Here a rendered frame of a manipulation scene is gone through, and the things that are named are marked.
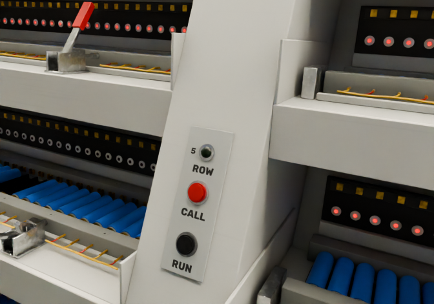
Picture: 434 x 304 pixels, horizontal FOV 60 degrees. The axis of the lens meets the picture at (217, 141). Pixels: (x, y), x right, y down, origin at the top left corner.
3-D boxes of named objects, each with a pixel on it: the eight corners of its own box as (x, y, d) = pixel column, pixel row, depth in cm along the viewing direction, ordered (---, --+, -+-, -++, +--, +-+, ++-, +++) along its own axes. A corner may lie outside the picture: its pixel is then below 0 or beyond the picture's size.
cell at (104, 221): (137, 216, 49) (103, 238, 44) (126, 213, 50) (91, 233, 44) (137, 203, 49) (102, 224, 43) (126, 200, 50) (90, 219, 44)
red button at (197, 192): (202, 204, 30) (206, 184, 30) (185, 199, 31) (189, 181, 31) (207, 204, 31) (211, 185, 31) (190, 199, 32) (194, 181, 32)
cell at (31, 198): (61, 192, 55) (21, 208, 49) (59, 181, 55) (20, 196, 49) (70, 195, 54) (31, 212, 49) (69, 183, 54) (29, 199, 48)
